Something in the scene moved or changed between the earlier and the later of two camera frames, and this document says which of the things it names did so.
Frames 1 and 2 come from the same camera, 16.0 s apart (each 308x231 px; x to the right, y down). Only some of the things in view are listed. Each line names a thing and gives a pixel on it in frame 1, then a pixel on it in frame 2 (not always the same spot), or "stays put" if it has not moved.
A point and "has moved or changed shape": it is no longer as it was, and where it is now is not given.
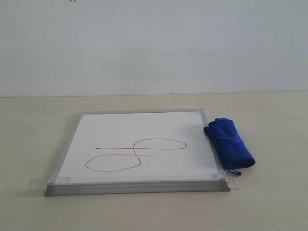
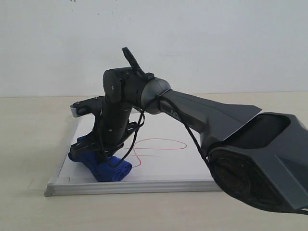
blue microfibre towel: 228,146 has moved or changed shape
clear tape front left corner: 47,185 stays put
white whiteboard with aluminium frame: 137,152 stays put
